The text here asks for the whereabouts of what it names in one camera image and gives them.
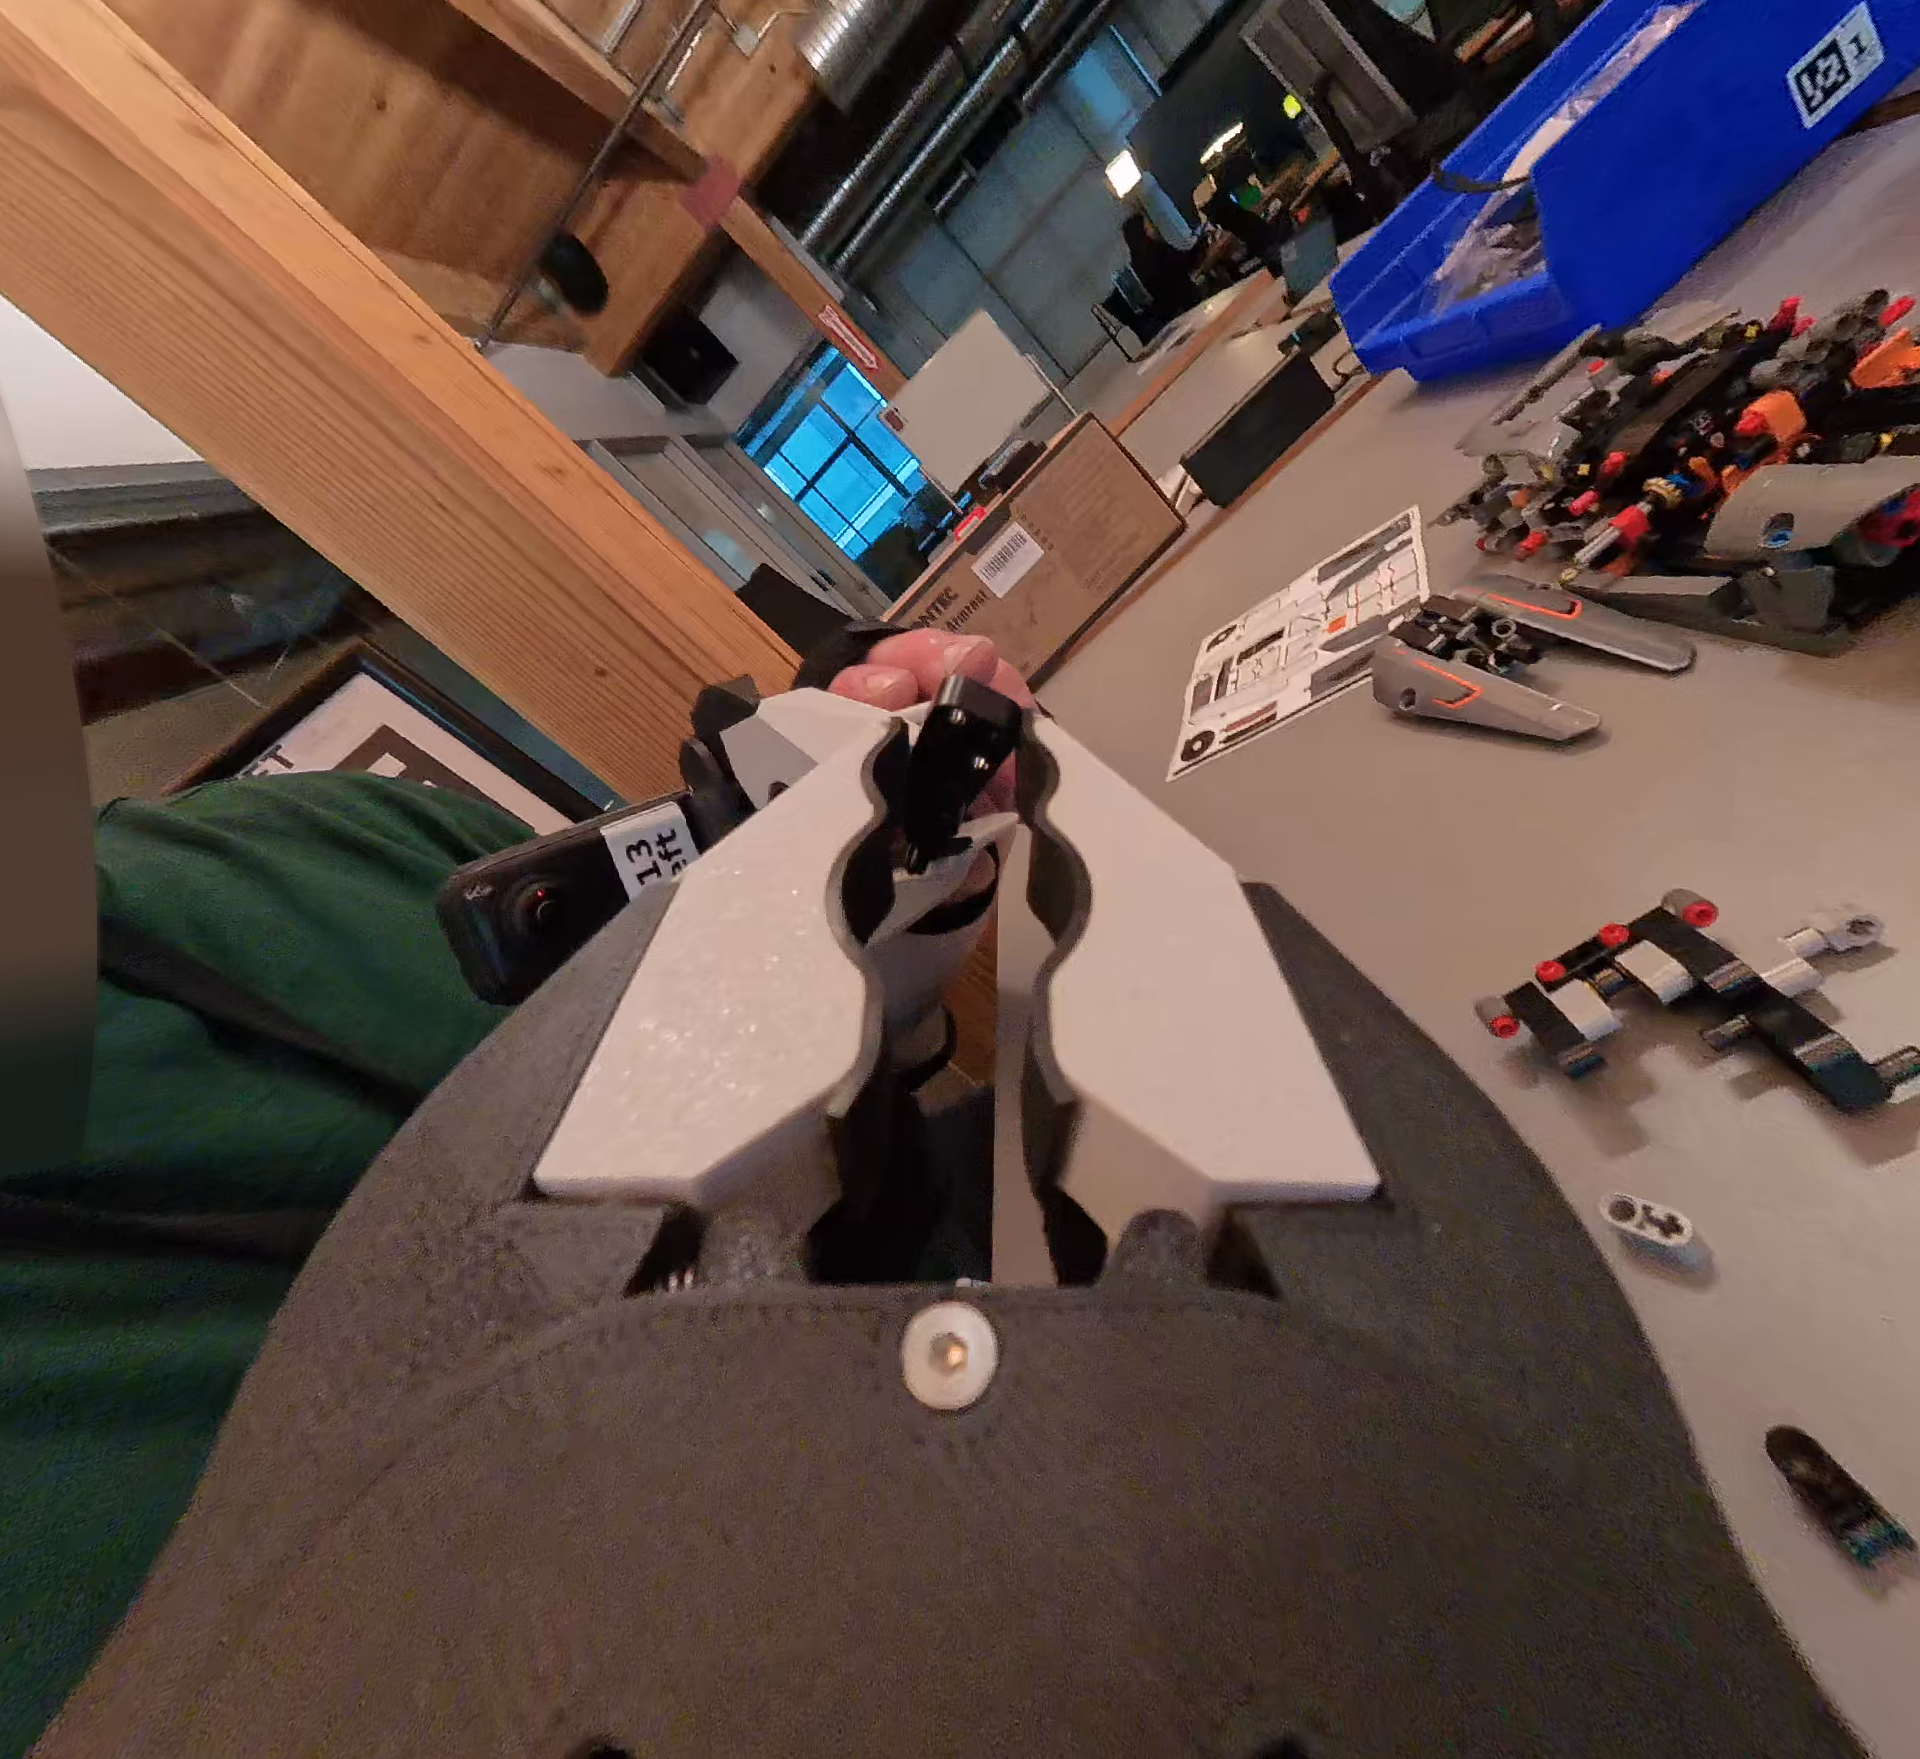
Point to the black lego assembly red pins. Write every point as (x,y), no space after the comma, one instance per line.
(1806,1041)

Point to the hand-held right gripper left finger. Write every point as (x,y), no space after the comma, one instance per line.
(722,1008)

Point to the light grey lego connector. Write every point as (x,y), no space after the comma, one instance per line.
(1651,1226)

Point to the grey lego panels orange stripes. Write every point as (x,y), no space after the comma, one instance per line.
(1442,689)

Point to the wooden post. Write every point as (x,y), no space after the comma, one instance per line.
(302,336)

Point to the cardboard box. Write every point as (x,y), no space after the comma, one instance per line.
(1065,530)

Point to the clear plastic bags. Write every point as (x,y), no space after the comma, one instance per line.
(1493,244)

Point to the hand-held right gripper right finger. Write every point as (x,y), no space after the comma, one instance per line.
(1201,1041)

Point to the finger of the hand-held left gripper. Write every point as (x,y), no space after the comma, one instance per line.
(797,733)
(960,875)

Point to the large lego vehicle model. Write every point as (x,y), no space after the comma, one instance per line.
(1727,440)

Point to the red wall sign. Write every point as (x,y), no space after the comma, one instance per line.
(847,336)

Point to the small black lego beam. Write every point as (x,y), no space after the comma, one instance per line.
(1823,1483)

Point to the lego sticker sheet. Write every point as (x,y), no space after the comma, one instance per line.
(1292,650)

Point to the framed marker poster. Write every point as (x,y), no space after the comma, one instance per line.
(373,739)

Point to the blue plastic bin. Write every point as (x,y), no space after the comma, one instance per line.
(1651,169)

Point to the black computer monitor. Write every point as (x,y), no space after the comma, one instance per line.
(1327,51)

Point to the black round lamp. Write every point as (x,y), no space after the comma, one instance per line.
(577,275)

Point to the person's green shirt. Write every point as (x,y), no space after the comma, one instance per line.
(179,1191)

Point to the black speaker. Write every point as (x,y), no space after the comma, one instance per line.
(687,361)

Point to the whiteboard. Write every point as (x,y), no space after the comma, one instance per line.
(974,396)

